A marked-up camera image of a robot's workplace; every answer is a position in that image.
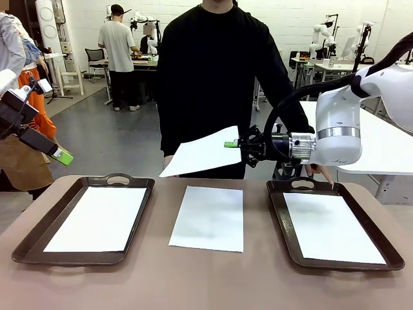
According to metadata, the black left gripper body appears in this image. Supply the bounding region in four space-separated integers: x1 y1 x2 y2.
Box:
0 91 39 140

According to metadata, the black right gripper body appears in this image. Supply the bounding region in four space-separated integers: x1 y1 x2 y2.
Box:
259 131 319 162

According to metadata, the white A4 paper sheet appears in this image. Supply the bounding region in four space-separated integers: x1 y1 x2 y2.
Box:
43 186 148 253
158 125 243 179
283 192 387 265

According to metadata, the person's left forearm black sleeve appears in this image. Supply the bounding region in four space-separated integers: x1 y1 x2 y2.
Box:
257 77 316 135

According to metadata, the person's right forearm black sleeve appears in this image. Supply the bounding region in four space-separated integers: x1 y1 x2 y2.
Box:
159 96 187 159

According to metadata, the person's left hand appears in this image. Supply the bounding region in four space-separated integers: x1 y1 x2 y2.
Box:
305 163 335 192

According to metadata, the dark folding step stool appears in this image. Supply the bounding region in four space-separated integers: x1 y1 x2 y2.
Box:
272 160 311 180

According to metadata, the person with brown apron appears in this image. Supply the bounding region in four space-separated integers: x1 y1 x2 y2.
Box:
0 9 58 201

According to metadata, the black floor tripod stand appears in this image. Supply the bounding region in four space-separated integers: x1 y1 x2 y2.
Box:
45 76 74 105

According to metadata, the brown plastic serving tray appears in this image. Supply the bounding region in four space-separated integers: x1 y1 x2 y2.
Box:
11 173 156 267
266 176 406 271

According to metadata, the white A4 paper stack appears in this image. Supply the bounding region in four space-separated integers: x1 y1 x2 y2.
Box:
168 185 245 253

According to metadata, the person in black sweater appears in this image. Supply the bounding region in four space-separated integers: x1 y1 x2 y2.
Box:
156 0 316 180

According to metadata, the white background desk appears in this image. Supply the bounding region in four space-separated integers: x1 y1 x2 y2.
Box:
288 57 372 98

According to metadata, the white tower air conditioner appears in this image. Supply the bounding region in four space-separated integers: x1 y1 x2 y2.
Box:
34 0 63 56

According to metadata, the black office chair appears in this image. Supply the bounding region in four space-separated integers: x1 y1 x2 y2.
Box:
84 48 106 83

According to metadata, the wooden background work table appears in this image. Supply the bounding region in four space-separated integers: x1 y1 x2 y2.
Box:
106 54 159 105

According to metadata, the person in grey t-shirt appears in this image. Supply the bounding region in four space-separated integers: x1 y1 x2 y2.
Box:
97 3 142 112

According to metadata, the black pole stand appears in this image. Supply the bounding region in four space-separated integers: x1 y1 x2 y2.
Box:
351 24 372 74

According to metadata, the seated background person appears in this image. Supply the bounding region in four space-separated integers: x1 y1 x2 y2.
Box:
140 25 159 55

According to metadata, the black left camera cable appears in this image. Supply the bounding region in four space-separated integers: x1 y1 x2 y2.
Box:
0 82 37 138

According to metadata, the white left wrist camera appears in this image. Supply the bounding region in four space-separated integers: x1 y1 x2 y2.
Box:
30 77 53 95

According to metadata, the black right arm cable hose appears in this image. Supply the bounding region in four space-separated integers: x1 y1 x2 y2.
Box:
263 30 413 159

